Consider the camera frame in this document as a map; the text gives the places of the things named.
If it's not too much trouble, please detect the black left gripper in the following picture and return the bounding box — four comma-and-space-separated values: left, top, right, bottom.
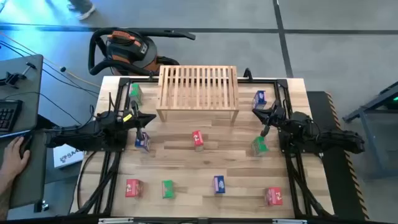
123, 100, 157, 141

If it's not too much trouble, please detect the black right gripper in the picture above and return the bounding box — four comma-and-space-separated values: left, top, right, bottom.
252, 100, 286, 138

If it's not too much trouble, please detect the blue Frosted Flakes cereal box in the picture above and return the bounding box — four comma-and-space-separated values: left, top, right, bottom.
213, 175, 226, 195
252, 90, 267, 110
134, 132, 152, 153

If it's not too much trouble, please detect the green Apple Jacks cereal box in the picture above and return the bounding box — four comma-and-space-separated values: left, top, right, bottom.
161, 179, 176, 200
250, 136, 270, 157
128, 83, 144, 106

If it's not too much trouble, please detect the red Froot Loops cereal box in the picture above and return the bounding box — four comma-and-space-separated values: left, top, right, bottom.
264, 187, 284, 207
192, 129, 205, 152
124, 179, 145, 198

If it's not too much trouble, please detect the person's forearm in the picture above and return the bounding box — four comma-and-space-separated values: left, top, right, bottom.
0, 183, 12, 224

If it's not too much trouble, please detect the slatted light wooden shelf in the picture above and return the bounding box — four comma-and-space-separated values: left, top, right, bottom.
155, 65, 240, 123

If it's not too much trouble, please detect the orange and black shop vacuum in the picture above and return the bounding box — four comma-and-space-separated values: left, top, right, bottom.
105, 29, 180, 76

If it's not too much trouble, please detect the white printed cardboard box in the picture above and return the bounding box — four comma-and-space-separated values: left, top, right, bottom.
52, 143, 85, 169

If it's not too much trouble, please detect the black hazard-striped floor mat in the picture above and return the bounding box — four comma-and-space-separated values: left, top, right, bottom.
306, 91, 371, 222

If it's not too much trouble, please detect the black desk support bar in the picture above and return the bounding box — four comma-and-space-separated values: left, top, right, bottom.
36, 113, 53, 132

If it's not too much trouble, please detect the black computer mouse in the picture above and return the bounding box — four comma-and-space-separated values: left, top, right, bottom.
19, 134, 34, 159

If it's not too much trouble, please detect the dark grey desk panel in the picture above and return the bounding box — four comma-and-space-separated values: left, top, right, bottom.
0, 129, 49, 210
0, 54, 44, 135

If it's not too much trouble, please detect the black computer keyboard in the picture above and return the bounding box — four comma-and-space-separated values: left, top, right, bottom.
0, 99, 24, 133

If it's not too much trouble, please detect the person's hand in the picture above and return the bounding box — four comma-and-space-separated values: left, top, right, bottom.
0, 136, 31, 187

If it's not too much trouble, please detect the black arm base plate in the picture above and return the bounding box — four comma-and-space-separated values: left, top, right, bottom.
83, 127, 129, 152
278, 129, 324, 156

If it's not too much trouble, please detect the black floor cable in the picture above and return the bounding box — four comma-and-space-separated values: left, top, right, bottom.
0, 39, 101, 96
3, 91, 83, 126

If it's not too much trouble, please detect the silver metal bracket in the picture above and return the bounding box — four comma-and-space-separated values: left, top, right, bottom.
272, 218, 308, 224
98, 217, 135, 224

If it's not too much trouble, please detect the grey metal cart frame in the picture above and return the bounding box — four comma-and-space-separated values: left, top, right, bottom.
341, 81, 398, 181

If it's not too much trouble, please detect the yellow floor cable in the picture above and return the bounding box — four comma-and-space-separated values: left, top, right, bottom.
0, 30, 102, 89

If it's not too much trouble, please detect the small metal desk bracket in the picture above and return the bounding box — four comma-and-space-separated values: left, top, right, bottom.
34, 200, 50, 213

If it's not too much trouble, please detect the black desk clamp mount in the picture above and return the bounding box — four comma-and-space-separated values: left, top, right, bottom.
0, 62, 37, 88

